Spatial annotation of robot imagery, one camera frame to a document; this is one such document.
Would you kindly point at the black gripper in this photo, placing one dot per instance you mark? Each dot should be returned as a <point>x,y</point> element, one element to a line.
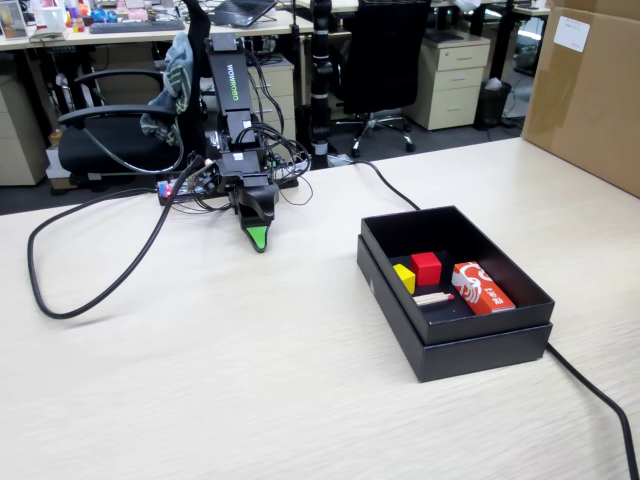
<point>242,170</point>

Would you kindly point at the yellow wooden block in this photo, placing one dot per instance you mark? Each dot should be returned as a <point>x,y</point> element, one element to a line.
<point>406,280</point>

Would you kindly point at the black cardboard box tray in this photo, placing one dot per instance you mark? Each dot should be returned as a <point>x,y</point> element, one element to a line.
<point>480,240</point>

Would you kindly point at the black open box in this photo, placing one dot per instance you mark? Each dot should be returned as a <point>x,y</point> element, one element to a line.
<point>465,357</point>

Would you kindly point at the large brown cardboard box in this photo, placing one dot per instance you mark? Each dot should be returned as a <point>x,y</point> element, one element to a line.
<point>590,110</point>

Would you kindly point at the controller board with red LED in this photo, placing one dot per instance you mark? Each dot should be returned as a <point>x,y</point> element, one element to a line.
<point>167,192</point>

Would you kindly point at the beige drawer cabinet under desk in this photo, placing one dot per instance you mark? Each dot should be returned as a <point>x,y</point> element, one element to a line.
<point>280,95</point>

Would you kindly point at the black pole with white bands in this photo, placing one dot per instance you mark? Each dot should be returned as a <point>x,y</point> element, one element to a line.
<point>321,75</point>

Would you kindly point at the black office chair with armrests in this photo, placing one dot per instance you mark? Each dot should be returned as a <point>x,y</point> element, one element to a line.
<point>115,145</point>

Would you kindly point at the blue grey striped cloth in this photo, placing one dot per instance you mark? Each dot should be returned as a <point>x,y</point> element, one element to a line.
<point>177,75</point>

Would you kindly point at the red wooden cube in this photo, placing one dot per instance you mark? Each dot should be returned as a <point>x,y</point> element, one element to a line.
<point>426,269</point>

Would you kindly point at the black high-back office chair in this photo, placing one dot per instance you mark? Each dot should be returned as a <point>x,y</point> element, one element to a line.
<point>385,55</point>

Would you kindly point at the black laptop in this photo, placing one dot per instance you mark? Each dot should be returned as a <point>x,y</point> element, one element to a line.
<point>242,12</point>

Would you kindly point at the black computer keyboard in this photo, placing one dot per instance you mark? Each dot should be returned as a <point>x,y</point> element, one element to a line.
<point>135,27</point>

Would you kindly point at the beige three-drawer cabinet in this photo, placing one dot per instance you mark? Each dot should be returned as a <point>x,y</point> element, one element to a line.
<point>450,85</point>

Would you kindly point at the orange red matchbox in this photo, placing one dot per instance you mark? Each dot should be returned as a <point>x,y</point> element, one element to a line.
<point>482,290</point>

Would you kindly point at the white office desk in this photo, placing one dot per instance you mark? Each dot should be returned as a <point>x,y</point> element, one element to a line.
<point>100,39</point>

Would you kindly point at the beige low cabinet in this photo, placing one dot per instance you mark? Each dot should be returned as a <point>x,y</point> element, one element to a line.
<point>20,140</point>

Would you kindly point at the blue toy balls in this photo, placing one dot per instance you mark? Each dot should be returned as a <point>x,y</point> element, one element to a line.
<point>104,16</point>

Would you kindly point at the black trash bin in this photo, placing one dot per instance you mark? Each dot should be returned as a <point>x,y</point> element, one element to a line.
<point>492,105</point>

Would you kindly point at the white shipping label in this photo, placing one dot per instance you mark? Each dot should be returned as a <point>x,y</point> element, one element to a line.
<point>571,34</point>

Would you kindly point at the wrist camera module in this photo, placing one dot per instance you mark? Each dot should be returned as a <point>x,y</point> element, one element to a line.
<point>206,179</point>

